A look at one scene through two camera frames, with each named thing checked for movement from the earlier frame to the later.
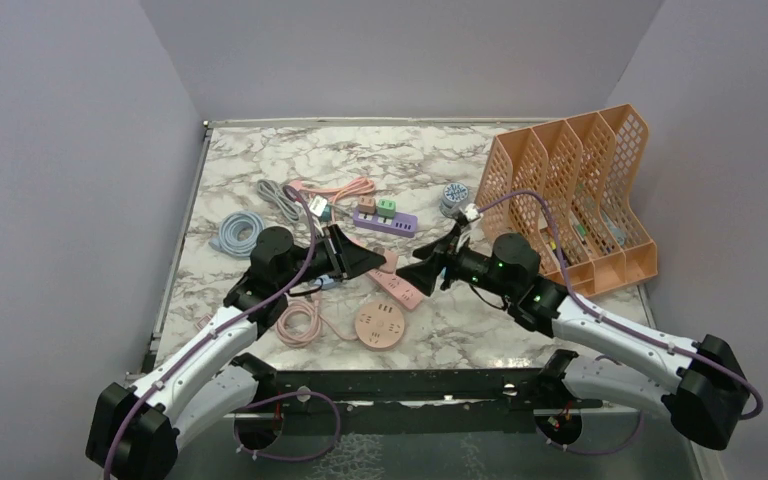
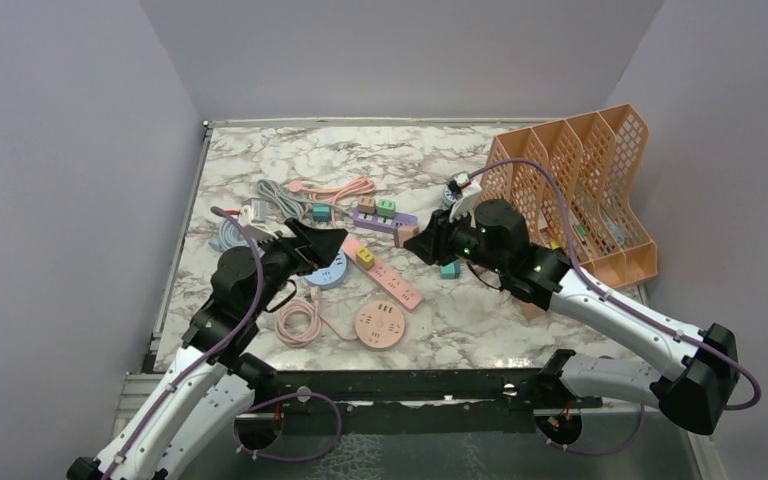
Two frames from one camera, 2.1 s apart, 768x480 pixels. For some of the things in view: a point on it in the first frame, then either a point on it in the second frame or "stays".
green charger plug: (386, 208) stays
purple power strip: (401, 224) stays
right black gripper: (424, 274) → (431, 245)
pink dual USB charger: (366, 204) stays
